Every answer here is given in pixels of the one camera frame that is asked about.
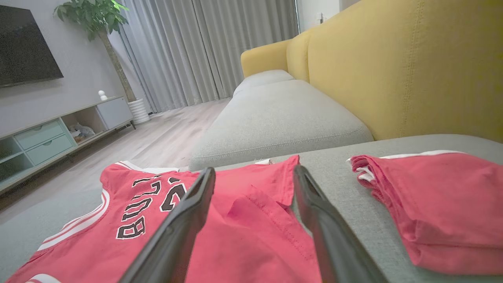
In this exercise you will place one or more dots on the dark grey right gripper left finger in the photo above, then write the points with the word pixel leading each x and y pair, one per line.
pixel 177 236

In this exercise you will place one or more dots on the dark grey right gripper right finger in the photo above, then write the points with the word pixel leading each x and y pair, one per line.
pixel 334 243

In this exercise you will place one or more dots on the red Bulls basketball jersey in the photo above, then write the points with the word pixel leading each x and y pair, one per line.
pixel 243 236

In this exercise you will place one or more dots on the red Bulls basketball shorts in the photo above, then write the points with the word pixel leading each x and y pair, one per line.
pixel 452 212

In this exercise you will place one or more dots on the white ribbed plant pot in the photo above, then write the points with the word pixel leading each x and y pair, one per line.
pixel 139 112

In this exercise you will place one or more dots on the grey cabinet door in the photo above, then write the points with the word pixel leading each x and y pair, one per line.
pixel 114 113

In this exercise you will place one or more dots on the grey sofa seat cushion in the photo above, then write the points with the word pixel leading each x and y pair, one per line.
pixel 263 78
pixel 275 118

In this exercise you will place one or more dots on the mint green cabinet drawer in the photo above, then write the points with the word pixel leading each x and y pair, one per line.
pixel 49 149
pixel 39 135

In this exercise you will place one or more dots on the small white figurine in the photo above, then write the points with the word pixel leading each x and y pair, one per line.
pixel 102 95

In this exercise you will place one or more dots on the grey pleated curtain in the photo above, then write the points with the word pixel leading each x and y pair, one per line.
pixel 196 47

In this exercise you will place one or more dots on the white and green TV cabinet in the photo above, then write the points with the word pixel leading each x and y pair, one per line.
pixel 8 149

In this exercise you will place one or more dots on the yellow sofa back cushion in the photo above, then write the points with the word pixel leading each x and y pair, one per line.
pixel 298 55
pixel 412 67

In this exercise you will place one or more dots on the yellow sofa armrest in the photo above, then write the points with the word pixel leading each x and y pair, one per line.
pixel 263 57

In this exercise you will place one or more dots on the green potted tree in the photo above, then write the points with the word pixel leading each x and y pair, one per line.
pixel 90 13

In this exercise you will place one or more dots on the black flat screen television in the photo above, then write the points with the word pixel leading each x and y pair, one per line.
pixel 23 47

